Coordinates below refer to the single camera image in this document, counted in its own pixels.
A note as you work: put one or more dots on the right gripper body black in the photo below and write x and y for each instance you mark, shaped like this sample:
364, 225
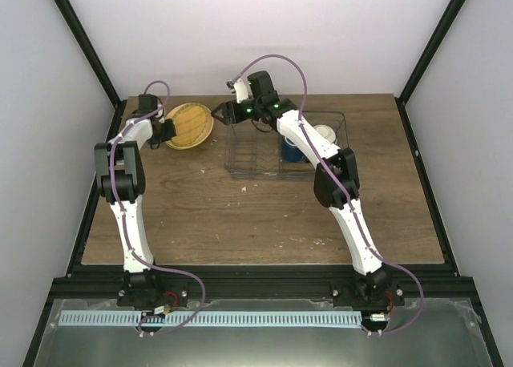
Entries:
244, 116

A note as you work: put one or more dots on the light blue slotted cable duct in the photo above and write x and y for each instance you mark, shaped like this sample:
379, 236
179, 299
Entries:
218, 319

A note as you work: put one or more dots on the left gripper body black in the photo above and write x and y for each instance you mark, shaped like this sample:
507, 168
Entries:
163, 135

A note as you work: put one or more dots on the right black frame post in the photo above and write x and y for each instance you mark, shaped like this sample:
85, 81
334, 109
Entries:
435, 41

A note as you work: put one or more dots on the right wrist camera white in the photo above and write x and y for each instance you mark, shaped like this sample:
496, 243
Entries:
239, 89

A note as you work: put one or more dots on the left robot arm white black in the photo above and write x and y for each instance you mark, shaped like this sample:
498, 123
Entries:
120, 179

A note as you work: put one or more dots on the black wire dish rack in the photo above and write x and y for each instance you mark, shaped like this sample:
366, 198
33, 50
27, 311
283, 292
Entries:
253, 149

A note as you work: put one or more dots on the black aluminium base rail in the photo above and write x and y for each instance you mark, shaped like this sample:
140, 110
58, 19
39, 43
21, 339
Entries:
180, 284

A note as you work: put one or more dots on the yellow woven bamboo plate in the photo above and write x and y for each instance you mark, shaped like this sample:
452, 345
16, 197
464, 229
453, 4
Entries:
193, 123

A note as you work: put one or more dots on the black frame post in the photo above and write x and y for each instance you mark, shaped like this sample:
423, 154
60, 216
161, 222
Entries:
76, 27
435, 41

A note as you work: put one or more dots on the left black frame post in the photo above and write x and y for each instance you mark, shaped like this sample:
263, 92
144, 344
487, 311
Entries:
76, 27

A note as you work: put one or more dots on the teal and white bowl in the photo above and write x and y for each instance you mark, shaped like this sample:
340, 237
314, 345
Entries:
327, 132

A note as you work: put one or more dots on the dark blue enamel mug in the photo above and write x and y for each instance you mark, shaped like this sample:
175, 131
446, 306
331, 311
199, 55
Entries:
290, 153

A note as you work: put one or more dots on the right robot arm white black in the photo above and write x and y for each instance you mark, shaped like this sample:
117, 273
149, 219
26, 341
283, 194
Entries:
336, 181

